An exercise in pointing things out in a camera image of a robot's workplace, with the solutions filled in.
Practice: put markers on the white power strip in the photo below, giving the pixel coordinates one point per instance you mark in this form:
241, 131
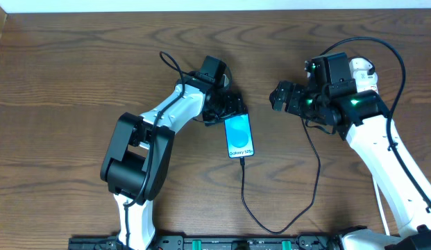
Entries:
370, 82

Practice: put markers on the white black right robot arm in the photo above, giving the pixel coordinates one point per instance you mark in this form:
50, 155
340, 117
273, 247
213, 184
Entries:
342, 93

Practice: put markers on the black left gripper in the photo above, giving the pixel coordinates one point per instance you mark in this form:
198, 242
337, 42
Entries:
232, 105

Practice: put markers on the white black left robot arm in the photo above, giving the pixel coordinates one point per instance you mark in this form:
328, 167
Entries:
137, 159

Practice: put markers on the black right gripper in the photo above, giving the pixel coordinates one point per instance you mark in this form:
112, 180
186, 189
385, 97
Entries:
291, 98

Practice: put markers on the blue Galaxy smartphone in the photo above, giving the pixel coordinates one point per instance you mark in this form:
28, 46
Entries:
239, 138

